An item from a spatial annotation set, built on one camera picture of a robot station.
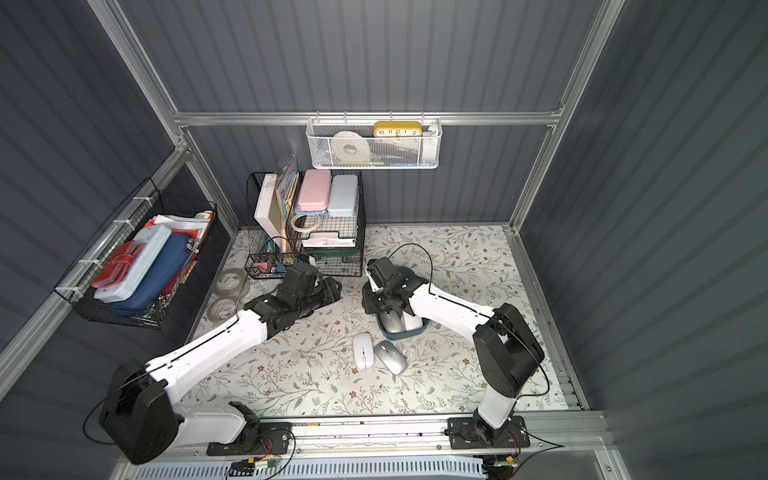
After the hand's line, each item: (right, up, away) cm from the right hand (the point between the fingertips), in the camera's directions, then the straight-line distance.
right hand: (375, 306), depth 87 cm
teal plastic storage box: (+8, -9, +4) cm, 13 cm away
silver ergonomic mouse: (+5, -6, +6) cm, 10 cm away
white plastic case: (-51, +19, -18) cm, 57 cm away
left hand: (-10, +6, -5) cm, 13 cm away
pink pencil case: (-20, +36, +8) cm, 42 cm away
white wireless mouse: (-4, -13, -1) cm, 13 cm away
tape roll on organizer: (-22, +23, +5) cm, 33 cm away
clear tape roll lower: (-51, -3, +9) cm, 52 cm away
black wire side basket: (-59, +28, -8) cm, 66 cm away
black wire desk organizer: (-15, +23, +5) cm, 28 cm away
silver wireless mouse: (+4, -14, 0) cm, 14 cm away
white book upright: (-33, +28, +3) cm, 43 cm away
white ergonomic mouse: (+11, -6, +4) cm, 13 cm away
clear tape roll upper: (-52, +5, +17) cm, 55 cm away
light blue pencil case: (-11, +35, +10) cm, 38 cm away
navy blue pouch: (-48, +14, -17) cm, 53 cm away
